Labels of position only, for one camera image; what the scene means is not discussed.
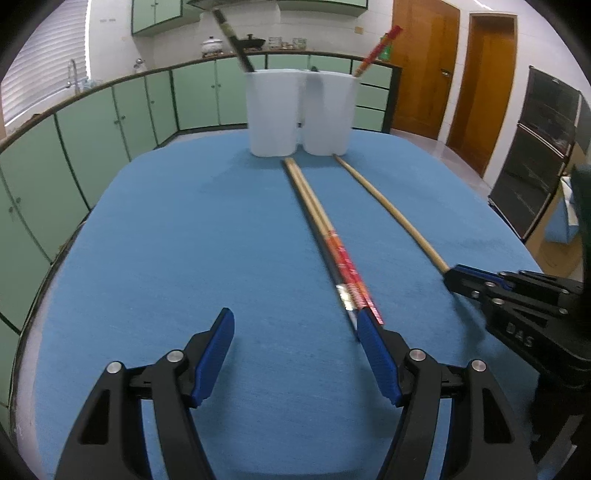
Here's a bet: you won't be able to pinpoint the blue bag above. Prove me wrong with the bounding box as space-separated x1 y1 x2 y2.
545 198 581 244

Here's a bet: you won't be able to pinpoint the green base cabinets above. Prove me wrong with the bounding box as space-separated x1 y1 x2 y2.
0 52 402 407

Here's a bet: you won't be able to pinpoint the white window blinds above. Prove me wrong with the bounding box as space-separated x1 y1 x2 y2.
2 0 90 125

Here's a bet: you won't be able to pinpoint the white double utensil holder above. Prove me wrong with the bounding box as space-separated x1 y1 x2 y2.
245 69 360 158

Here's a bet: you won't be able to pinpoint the blue table mat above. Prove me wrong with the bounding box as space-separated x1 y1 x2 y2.
16 127 546 480

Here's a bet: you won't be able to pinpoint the plain wooden door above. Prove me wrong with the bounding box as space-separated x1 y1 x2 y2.
447 13 517 178

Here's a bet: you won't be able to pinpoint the red-printed bamboo chopstick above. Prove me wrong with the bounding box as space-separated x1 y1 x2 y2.
290 157 385 325
283 158 370 315
353 25 402 77

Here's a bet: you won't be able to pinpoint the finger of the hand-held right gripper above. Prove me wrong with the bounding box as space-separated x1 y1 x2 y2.
499 270 583 301
443 264 568 319

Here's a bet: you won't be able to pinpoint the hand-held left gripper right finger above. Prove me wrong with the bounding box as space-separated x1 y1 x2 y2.
356 308 539 480

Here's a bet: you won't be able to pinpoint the wooden door with handle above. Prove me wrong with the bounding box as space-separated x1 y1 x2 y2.
390 0 461 141

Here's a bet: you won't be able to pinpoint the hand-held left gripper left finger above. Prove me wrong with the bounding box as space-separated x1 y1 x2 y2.
54 308 235 480

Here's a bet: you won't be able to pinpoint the green wall cabinets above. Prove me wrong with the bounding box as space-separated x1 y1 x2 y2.
130 0 370 38

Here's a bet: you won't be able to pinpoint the black glass-front cabinet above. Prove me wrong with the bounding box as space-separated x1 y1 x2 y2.
488 65 591 241

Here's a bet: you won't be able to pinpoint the plain bamboo chopstick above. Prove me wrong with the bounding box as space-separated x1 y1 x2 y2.
333 154 451 275

